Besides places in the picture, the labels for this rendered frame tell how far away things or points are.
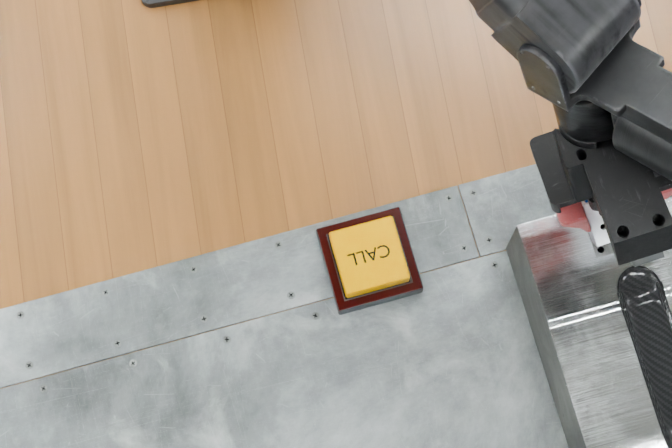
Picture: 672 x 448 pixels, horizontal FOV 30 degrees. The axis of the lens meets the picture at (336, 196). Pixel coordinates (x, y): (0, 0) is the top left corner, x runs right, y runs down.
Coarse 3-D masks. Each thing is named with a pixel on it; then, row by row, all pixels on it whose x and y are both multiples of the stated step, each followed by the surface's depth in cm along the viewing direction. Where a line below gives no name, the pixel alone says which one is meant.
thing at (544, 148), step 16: (560, 128) 90; (544, 144) 97; (576, 144) 90; (592, 144) 89; (608, 144) 90; (544, 160) 96; (560, 160) 96; (544, 176) 95; (560, 176) 95; (560, 192) 94
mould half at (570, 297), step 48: (528, 240) 107; (576, 240) 107; (528, 288) 110; (576, 288) 106; (576, 336) 105; (624, 336) 105; (576, 384) 104; (624, 384) 104; (576, 432) 105; (624, 432) 103
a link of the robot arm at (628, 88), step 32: (640, 0) 83; (544, 64) 80; (608, 64) 83; (640, 64) 83; (544, 96) 84; (576, 96) 83; (608, 96) 82; (640, 96) 82; (640, 128) 83; (640, 160) 84
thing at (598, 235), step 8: (584, 200) 104; (584, 208) 102; (592, 216) 102; (600, 216) 102; (592, 224) 102; (600, 224) 102; (592, 232) 102; (600, 232) 102; (592, 240) 105; (600, 240) 102; (608, 240) 102
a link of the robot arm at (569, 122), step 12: (576, 108) 86; (588, 108) 85; (600, 108) 85; (564, 120) 88; (576, 120) 87; (588, 120) 87; (600, 120) 87; (612, 120) 85; (564, 132) 90; (576, 132) 88; (588, 132) 88; (600, 132) 88; (612, 132) 88
